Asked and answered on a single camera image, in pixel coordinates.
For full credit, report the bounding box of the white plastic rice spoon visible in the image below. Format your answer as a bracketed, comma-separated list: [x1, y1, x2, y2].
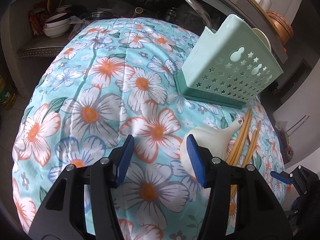
[180, 118, 244, 178]

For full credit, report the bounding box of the bamboo chopstick one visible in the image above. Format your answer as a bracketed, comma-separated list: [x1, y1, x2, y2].
[226, 107, 252, 166]

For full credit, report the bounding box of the bamboo chopstick three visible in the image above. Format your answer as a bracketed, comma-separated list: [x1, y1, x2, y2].
[228, 112, 252, 201]

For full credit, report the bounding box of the green utensil holder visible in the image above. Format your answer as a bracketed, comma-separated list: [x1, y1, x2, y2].
[174, 14, 283, 109]

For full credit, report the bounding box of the bamboo chopstick two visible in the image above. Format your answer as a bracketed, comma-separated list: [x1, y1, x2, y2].
[242, 120, 261, 168]

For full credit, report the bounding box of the floral quilt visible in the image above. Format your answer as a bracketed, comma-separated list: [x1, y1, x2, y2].
[12, 18, 285, 239]

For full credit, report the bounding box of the stack of white bowls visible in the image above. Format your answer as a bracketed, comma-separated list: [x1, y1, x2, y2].
[42, 4, 72, 33]

